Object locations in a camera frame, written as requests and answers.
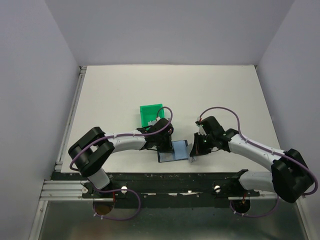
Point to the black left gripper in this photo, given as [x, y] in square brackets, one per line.
[168, 147]

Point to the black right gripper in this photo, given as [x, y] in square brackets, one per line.
[197, 149]

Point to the blue leather card holder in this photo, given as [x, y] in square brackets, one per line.
[179, 150]

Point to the green plastic bin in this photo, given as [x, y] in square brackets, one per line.
[149, 113]

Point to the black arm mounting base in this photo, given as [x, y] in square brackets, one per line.
[170, 190]

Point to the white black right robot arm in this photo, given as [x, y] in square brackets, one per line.
[286, 173]

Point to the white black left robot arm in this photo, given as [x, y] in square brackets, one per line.
[92, 150]

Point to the aluminium table edge rail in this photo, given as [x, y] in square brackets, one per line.
[68, 126]

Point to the aluminium front frame rail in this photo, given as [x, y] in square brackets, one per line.
[59, 201]

